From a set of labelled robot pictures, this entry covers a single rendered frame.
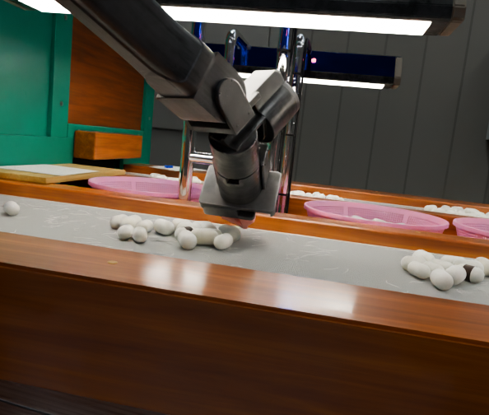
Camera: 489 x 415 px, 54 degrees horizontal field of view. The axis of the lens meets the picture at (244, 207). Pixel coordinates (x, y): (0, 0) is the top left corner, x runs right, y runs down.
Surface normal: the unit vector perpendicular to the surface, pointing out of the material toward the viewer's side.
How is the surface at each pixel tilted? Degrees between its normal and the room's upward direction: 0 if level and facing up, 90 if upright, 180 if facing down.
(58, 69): 90
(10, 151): 90
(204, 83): 90
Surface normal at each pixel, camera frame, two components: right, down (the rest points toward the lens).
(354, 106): -0.28, 0.11
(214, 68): 0.70, 0.17
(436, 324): 0.11, -0.98
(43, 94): 0.98, 0.13
